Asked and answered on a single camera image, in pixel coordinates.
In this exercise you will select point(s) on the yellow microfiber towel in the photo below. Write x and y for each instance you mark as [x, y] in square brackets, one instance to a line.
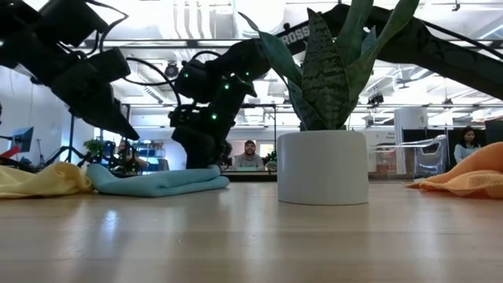
[39, 181]

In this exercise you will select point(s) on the clear plastic bin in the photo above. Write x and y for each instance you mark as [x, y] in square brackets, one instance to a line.
[430, 157]

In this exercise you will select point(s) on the white column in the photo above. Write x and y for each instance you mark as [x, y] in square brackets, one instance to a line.
[410, 126]

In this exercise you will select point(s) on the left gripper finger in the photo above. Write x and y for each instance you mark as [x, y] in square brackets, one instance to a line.
[114, 120]

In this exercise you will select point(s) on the blue microfiber towel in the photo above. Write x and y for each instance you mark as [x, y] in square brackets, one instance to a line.
[157, 184]

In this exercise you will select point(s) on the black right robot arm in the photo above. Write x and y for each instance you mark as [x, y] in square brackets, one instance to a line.
[432, 51]

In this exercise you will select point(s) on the black aluminium table frame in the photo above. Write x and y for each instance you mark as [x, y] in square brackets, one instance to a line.
[251, 177]

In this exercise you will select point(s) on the snake plant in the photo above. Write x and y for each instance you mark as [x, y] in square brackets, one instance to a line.
[322, 169]

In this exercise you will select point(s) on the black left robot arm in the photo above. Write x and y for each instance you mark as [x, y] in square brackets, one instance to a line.
[47, 39]

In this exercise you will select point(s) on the dark computer monitor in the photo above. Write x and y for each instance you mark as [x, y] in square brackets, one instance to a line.
[23, 139]

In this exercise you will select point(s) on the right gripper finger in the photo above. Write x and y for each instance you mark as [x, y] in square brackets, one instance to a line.
[202, 157]

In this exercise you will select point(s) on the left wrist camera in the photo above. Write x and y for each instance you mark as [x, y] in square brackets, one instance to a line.
[110, 65]

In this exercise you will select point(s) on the person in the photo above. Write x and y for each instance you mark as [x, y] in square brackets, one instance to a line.
[465, 147]
[248, 159]
[127, 157]

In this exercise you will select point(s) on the orange microfiber towel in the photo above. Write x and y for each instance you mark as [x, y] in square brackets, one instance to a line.
[471, 173]

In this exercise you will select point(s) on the small green potted plant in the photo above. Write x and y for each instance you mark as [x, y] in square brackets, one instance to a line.
[93, 147]

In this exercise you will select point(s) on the black ceiling spotlight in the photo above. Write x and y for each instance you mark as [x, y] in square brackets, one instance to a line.
[171, 70]

